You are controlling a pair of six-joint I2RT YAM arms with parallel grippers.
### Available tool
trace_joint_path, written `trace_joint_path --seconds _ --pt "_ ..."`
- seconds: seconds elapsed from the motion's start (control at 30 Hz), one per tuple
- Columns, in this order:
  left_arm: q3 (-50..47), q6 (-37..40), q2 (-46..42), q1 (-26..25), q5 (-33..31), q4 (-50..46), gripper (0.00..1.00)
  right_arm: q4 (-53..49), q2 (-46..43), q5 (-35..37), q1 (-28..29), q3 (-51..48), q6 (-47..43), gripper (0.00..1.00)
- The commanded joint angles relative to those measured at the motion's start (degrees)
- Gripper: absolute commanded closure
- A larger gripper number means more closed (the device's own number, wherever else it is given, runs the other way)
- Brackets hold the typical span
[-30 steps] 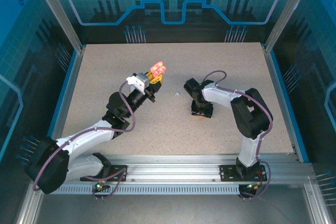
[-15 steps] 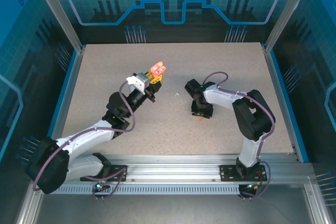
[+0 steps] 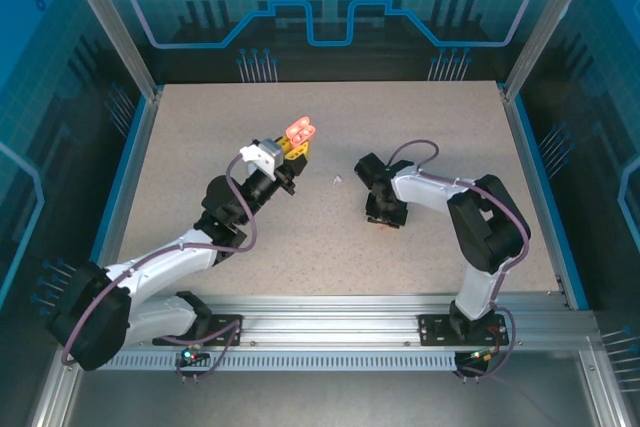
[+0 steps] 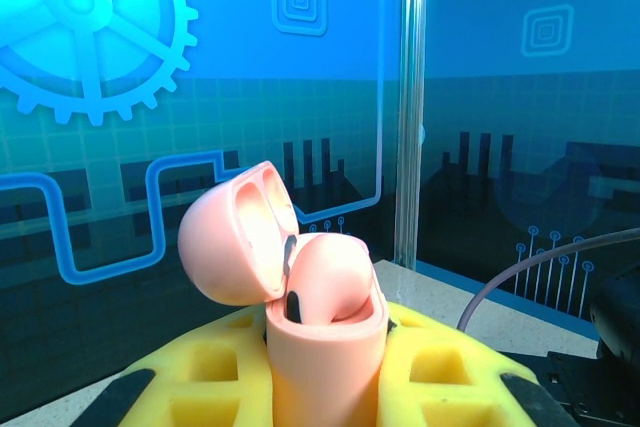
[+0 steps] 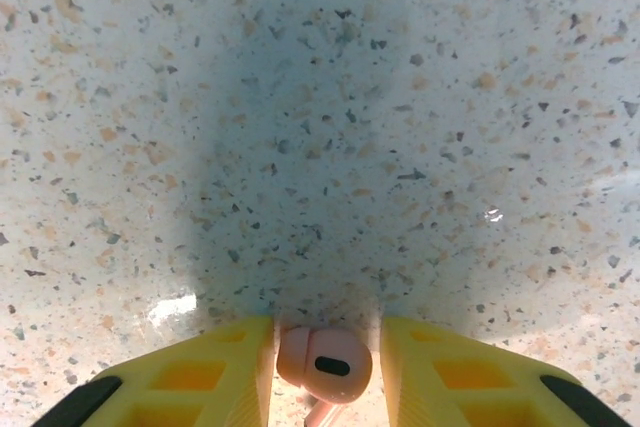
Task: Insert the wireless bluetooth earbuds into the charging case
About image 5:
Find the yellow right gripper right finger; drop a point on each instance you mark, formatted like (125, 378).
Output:
(415, 347)

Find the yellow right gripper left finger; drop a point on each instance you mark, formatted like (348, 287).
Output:
(210, 347)

